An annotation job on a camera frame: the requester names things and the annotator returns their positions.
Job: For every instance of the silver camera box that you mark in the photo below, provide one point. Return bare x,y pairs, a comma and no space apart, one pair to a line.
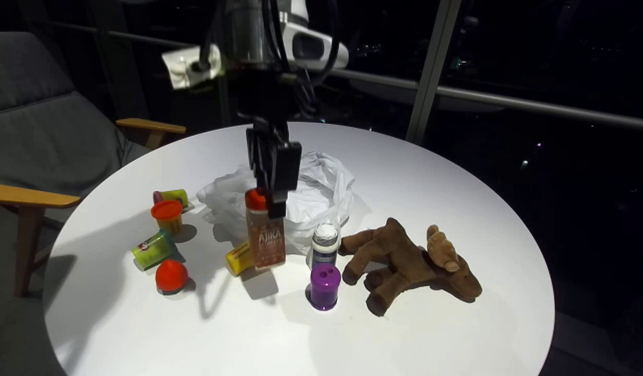
188,64

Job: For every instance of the white plastic bag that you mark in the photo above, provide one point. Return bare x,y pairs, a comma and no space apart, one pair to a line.
322,189

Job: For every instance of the yellow can barcode orange lid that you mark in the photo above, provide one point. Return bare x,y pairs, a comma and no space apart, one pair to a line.
240,260

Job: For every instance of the grey metal railing bar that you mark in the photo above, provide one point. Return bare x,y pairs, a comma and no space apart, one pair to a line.
558,106

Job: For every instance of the green can teal lid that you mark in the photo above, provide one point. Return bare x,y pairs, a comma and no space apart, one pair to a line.
153,251

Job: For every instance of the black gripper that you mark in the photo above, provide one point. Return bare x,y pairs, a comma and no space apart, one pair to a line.
274,158

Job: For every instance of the grey chair wooden armrests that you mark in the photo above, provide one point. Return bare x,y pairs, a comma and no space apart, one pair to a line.
42,131

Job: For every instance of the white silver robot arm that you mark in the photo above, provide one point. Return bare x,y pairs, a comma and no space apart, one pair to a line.
250,34

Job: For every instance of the brown moose plush toy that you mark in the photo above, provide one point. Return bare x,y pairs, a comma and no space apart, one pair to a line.
413,264

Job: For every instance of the spice bottle red cap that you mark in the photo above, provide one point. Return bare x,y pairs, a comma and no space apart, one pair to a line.
266,241

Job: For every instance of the purple bottle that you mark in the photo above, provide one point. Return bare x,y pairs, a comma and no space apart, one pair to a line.
324,286

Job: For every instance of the yellow can purple lid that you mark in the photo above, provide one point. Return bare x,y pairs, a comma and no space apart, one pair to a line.
175,196

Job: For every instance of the yellow can wide orange lid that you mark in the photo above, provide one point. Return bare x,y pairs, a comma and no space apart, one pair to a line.
169,212

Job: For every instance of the red cap white base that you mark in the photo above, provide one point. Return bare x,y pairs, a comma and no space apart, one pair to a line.
173,275

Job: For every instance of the grey slanted metal pole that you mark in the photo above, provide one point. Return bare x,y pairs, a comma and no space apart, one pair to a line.
434,69

